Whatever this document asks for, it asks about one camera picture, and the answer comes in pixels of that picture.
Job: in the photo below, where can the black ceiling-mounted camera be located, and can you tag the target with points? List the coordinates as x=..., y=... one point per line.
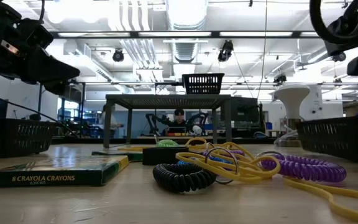
x=225, y=51
x=339, y=57
x=118, y=56
x=280, y=78

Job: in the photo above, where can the person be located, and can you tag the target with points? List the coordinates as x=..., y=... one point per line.
x=179, y=113
x=110, y=119

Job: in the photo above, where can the Crayola crayon box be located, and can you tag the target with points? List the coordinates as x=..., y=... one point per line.
x=113, y=154
x=57, y=179

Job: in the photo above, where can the grey metal riser shelf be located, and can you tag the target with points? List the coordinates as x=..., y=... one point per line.
x=166, y=101

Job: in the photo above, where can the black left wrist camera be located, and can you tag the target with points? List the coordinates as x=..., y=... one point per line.
x=37, y=34

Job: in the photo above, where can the wide black rubber band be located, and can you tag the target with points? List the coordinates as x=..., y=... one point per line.
x=163, y=157

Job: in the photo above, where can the silver ceiling air duct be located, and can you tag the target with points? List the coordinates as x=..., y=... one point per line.
x=186, y=15

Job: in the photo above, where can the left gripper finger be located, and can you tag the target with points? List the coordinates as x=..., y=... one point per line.
x=57, y=87
x=48, y=68

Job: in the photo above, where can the yellow rubber band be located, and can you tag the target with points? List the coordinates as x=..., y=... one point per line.
x=247, y=166
x=247, y=178
x=328, y=195
x=241, y=148
x=196, y=139

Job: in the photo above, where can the background black robot arm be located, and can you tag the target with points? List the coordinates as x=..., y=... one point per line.
x=199, y=119
x=154, y=123

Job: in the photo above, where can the white mushroom-shaped lamp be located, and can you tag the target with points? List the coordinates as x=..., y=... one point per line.
x=291, y=96

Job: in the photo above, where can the black background equipment box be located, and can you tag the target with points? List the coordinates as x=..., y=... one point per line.
x=244, y=112

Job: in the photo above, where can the black plastic mesh basket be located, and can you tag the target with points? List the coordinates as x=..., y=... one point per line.
x=337, y=137
x=11, y=137
x=202, y=75

